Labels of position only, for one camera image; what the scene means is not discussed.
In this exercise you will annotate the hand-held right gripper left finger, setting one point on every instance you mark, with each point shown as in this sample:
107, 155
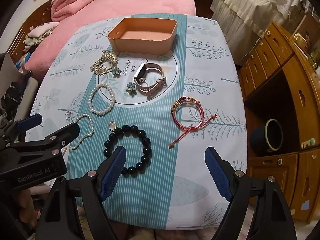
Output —
112, 172

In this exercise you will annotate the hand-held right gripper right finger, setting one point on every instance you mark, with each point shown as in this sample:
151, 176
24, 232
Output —
217, 175

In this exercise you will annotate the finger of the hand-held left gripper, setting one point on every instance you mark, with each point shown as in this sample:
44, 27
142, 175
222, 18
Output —
30, 123
62, 132

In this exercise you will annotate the small bead pearl strand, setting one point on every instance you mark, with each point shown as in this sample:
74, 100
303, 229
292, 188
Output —
86, 115

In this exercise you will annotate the oval white gem brooch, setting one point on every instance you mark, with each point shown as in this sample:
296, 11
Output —
112, 126

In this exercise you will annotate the gold rhinestone brooch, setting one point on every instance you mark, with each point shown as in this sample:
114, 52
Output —
100, 67

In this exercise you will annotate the green flower earring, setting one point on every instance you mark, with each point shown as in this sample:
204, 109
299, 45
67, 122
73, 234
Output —
131, 88
116, 71

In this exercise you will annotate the pink storage box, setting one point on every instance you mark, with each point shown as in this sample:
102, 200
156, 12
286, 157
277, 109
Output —
140, 46

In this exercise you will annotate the person's left hand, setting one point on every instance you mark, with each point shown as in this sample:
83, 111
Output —
25, 200

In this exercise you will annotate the white chair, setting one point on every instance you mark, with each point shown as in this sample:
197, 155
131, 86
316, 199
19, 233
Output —
28, 92

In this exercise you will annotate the black bag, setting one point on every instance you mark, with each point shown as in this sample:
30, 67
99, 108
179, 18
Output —
7, 97

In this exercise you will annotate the blue packet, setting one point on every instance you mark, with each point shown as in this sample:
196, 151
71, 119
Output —
23, 59

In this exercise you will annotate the dark blue bucket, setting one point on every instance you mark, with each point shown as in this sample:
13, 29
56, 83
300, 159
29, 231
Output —
272, 135

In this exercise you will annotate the floral pillow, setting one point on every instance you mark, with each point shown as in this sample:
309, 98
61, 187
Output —
42, 30

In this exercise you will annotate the wooden headboard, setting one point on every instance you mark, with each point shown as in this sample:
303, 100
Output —
32, 20

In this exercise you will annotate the wooden cabinet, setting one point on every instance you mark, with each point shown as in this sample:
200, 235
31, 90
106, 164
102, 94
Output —
300, 105

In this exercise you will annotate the folded pink quilt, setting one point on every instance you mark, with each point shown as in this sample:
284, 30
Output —
72, 2

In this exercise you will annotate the pink bed blanket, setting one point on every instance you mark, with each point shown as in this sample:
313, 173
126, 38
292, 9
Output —
125, 2

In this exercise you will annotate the white lace furniture cover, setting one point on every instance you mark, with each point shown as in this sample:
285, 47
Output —
250, 5

